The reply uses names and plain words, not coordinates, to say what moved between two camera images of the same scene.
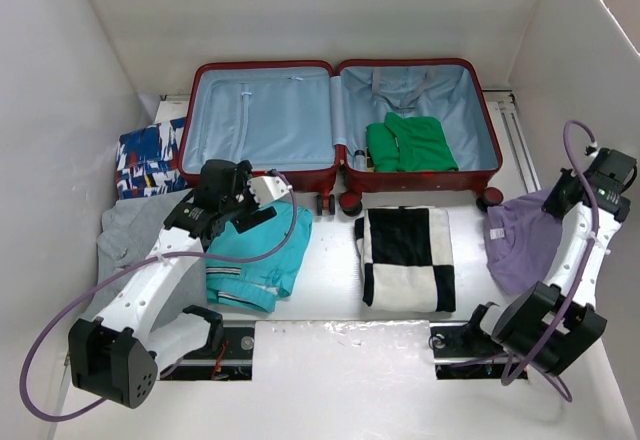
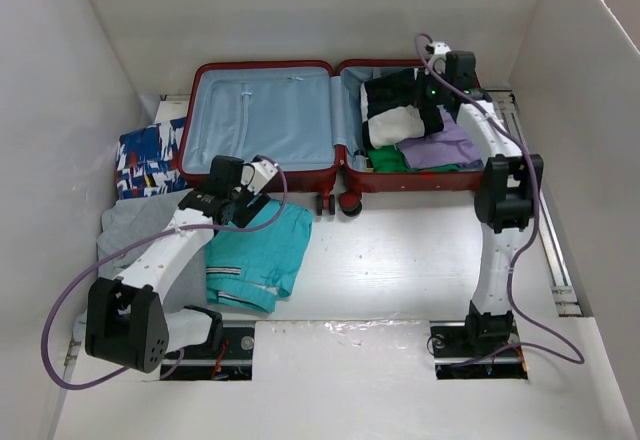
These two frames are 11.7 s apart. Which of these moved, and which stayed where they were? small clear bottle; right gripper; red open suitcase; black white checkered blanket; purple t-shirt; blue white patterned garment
Moved: right gripper; black white checkered blanket; purple t-shirt
Stayed: small clear bottle; red open suitcase; blue white patterned garment
